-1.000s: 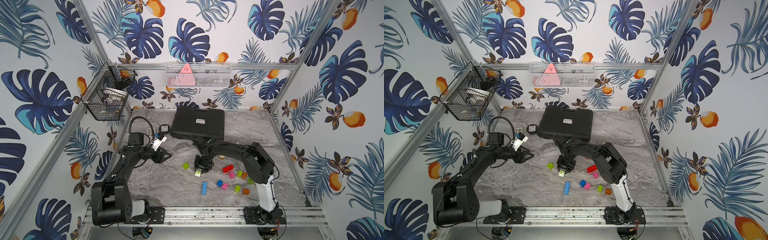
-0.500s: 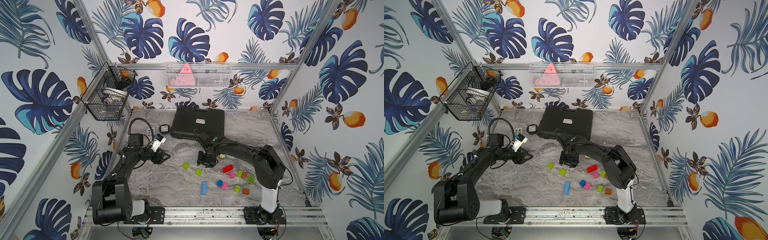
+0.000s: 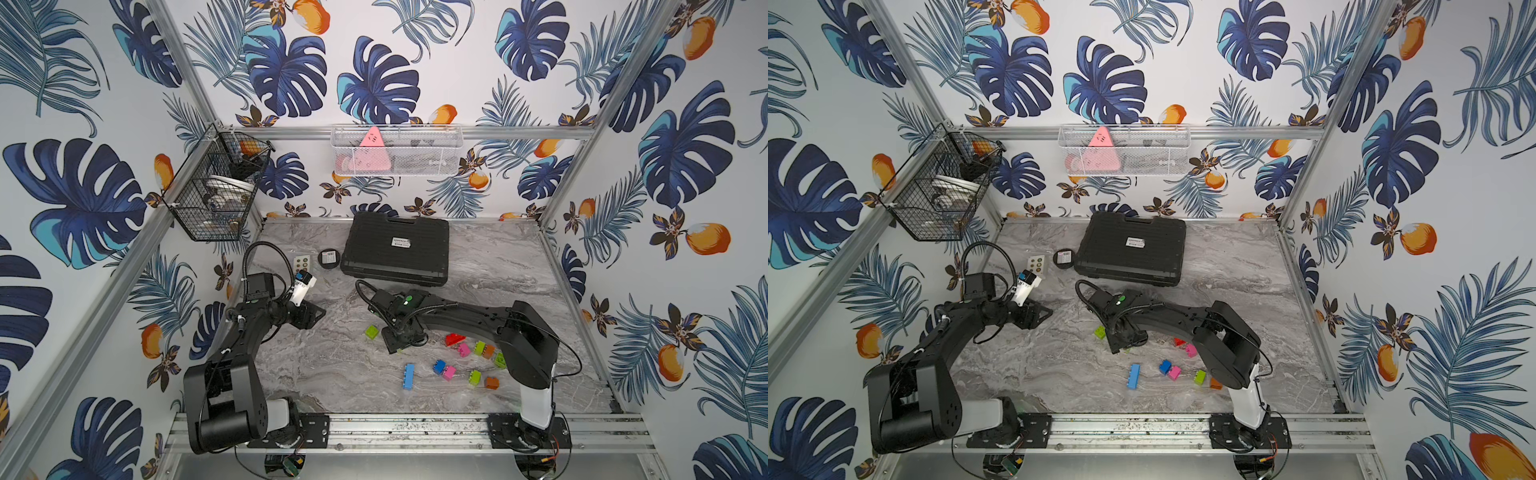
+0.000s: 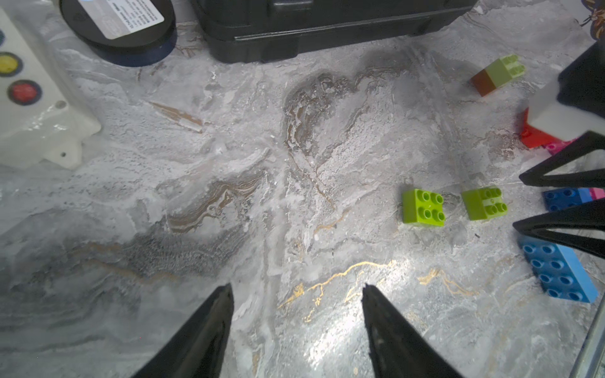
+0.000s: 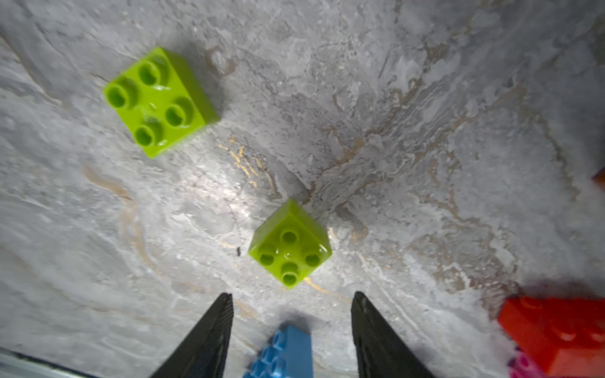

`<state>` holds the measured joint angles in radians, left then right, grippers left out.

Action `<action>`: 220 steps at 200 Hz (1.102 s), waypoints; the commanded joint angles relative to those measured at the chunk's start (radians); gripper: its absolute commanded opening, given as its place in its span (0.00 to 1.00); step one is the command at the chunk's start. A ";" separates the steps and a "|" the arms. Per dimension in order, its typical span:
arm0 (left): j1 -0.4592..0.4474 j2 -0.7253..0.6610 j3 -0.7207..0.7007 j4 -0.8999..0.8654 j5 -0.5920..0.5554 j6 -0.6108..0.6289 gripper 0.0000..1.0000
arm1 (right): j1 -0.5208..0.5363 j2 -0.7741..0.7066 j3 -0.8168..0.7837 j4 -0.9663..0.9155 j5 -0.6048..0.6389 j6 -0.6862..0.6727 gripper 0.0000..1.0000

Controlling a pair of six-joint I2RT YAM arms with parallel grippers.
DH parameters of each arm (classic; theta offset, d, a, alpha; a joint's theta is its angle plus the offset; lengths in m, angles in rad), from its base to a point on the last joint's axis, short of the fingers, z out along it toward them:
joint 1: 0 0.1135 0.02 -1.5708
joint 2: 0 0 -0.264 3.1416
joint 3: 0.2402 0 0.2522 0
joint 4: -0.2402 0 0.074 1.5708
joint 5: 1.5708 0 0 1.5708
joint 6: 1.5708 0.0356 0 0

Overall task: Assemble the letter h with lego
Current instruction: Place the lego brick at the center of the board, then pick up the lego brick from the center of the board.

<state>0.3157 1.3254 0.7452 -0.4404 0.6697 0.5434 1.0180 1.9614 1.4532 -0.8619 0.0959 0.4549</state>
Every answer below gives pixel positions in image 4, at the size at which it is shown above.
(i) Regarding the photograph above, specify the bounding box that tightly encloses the long blue lego brick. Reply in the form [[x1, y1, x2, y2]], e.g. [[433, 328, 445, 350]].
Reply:
[[518, 236, 598, 303]]

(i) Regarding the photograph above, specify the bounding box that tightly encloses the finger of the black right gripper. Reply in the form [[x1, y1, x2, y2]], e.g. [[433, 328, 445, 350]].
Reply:
[[513, 198, 604, 259]]

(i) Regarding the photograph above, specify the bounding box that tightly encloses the small blue lego brick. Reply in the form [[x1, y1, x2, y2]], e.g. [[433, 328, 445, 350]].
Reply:
[[542, 187, 593, 212]]

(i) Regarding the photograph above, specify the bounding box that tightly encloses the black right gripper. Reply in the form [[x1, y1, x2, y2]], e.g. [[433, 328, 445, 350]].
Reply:
[[518, 42, 605, 189]]

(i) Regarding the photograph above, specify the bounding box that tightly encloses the green lego brick middle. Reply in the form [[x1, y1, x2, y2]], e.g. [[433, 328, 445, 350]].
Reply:
[[462, 187, 508, 221]]

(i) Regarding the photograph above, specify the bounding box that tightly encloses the white button control box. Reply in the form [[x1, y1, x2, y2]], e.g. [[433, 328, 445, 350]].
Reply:
[[1, 10, 102, 169]]

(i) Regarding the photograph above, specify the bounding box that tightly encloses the black plastic tool case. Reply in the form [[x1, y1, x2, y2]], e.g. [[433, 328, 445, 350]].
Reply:
[[192, 0, 476, 63]]

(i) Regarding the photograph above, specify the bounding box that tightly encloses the orange lego brick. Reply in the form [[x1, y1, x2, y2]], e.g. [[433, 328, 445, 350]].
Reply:
[[470, 70, 496, 97]]

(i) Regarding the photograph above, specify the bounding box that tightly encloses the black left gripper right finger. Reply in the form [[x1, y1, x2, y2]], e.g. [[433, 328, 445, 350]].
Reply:
[[362, 284, 461, 377]]

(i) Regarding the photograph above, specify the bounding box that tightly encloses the lime green lego brick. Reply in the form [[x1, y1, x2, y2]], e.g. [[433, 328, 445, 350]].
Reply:
[[485, 54, 526, 88]]

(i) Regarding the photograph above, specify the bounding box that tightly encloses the pink lego brick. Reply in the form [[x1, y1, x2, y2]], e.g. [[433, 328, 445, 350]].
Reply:
[[589, 187, 605, 201]]

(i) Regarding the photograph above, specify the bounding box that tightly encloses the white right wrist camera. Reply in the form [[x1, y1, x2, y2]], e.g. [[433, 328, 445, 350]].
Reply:
[[528, 79, 604, 141]]

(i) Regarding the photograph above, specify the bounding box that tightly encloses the green lego brick cluster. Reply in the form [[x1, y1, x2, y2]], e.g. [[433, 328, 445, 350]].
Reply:
[[402, 189, 446, 227]]

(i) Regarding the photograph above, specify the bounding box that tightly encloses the black round tape roll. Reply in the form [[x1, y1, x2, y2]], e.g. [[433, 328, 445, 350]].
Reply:
[[58, 0, 177, 67]]

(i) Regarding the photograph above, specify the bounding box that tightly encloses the red lego brick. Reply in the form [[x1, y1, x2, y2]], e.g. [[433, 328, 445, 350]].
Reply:
[[520, 108, 560, 149]]

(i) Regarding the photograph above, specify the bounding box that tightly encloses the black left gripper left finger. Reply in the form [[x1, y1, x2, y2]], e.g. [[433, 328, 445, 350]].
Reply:
[[134, 283, 234, 377]]

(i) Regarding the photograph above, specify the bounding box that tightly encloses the magenta lego brick middle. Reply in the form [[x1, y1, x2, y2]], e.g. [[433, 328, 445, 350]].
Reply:
[[544, 140, 574, 155]]

